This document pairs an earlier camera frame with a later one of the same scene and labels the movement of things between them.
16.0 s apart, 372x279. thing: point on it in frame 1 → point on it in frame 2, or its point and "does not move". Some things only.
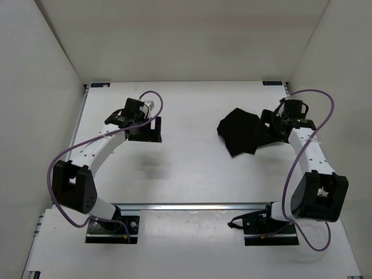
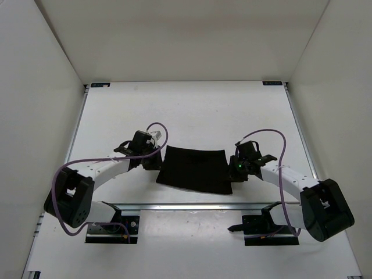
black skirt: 239,129 → 204,170
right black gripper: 266,118 → 233,177
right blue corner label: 272,82 does not move
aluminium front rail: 191,206 does not move
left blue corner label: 100,85 does not move
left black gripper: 151,134 → 157,164
